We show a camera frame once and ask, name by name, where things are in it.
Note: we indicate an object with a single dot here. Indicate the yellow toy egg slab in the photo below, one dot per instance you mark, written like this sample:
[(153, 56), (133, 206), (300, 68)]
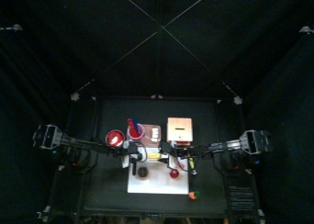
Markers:
[(153, 155)]

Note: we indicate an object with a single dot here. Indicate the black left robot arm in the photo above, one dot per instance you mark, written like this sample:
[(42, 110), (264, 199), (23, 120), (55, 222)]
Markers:
[(74, 141)]

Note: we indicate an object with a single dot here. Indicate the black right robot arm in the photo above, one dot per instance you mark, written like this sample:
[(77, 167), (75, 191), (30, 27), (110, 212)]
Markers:
[(233, 145)]

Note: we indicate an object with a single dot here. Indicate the small white sushi cube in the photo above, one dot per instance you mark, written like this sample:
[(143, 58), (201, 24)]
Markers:
[(155, 131), (155, 138)]

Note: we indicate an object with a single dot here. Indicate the brown toy bowl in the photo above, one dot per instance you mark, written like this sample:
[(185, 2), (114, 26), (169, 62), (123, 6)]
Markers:
[(142, 172)]

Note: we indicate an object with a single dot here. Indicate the black stick utensil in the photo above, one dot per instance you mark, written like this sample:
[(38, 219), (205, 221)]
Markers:
[(134, 169)]

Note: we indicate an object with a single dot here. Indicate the wooden serving tray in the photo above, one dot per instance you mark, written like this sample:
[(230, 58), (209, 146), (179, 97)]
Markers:
[(147, 136)]

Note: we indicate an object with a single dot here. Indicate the green toy vegetable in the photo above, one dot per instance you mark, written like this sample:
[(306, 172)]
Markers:
[(191, 163)]

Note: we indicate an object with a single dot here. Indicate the red cup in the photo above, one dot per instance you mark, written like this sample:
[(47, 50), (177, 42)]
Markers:
[(135, 133)]

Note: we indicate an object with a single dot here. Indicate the steel bowl red inside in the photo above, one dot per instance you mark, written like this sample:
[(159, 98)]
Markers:
[(110, 139)]

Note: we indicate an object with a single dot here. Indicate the wooden box red drawer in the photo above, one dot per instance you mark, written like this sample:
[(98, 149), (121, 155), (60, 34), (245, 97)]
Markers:
[(179, 129)]

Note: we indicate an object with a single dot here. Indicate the white cutting board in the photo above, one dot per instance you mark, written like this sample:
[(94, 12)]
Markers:
[(157, 183)]

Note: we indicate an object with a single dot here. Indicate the red toy spatula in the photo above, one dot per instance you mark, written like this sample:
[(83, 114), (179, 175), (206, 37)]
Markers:
[(131, 125)]

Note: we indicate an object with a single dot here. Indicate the blue toy utensil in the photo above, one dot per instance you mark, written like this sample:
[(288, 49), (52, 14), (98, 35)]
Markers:
[(135, 123)]

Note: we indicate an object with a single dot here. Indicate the orange toy carrot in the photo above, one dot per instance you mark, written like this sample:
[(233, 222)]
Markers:
[(193, 195)]

